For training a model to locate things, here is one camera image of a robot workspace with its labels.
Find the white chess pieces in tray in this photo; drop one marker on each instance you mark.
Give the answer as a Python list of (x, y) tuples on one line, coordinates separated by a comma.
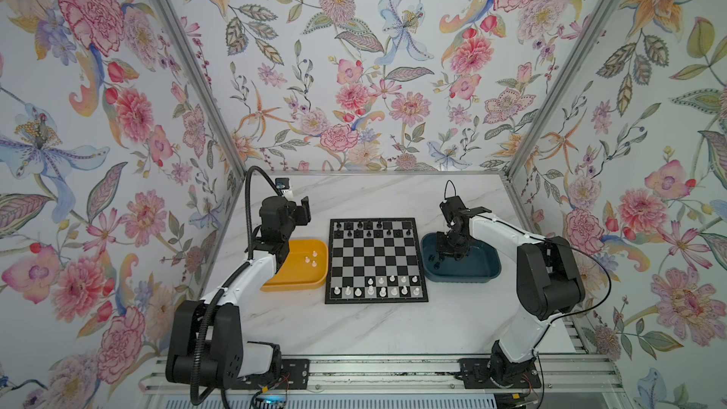
[(312, 259)]

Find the yellow plastic tray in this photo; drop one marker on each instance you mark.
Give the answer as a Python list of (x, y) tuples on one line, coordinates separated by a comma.
[(297, 275)]

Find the aluminium corner post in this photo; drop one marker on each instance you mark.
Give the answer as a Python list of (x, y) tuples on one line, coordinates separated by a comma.
[(576, 58), (195, 74)]

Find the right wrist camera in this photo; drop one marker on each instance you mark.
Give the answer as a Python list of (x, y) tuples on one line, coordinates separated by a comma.
[(451, 208)]

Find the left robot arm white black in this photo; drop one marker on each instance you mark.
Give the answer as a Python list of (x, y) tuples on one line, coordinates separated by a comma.
[(207, 348)]

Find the black white chess board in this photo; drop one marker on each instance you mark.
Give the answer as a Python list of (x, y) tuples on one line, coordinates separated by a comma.
[(375, 257)]

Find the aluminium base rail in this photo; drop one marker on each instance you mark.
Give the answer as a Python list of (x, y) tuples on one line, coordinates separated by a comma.
[(559, 373)]

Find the black chess pieces in tray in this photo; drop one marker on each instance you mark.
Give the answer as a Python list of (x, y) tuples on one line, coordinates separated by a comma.
[(436, 261)]

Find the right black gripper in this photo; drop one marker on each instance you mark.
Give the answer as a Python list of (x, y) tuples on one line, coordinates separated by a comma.
[(462, 251)]

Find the white chess pieces on board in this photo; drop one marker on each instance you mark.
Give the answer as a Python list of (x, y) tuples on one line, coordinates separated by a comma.
[(376, 287)]

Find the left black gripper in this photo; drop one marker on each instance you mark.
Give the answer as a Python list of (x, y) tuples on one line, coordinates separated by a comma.
[(303, 212)]

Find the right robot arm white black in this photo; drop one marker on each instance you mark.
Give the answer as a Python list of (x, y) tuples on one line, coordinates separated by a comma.
[(547, 285)]

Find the dark teal plastic tray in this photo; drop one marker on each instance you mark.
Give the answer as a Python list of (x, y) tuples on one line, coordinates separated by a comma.
[(481, 265)]

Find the left aluminium corner post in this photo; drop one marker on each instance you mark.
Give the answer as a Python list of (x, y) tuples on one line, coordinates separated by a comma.
[(195, 74)]

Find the right aluminium corner post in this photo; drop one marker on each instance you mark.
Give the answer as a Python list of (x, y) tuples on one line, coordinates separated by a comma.
[(576, 58)]

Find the black chess pieces on board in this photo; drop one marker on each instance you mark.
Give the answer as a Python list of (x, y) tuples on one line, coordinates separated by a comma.
[(372, 229)]

